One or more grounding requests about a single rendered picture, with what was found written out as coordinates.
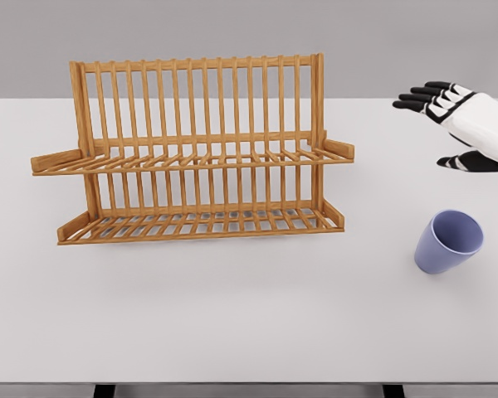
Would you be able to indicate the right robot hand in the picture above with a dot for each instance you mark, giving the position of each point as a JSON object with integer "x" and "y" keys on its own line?
{"x": 477, "y": 120}

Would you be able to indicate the purple cup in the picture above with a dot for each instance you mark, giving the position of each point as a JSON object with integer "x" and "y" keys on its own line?
{"x": 442, "y": 246}

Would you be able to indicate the wooden two-tier dish rack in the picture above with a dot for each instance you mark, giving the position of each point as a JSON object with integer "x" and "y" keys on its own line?
{"x": 199, "y": 157}

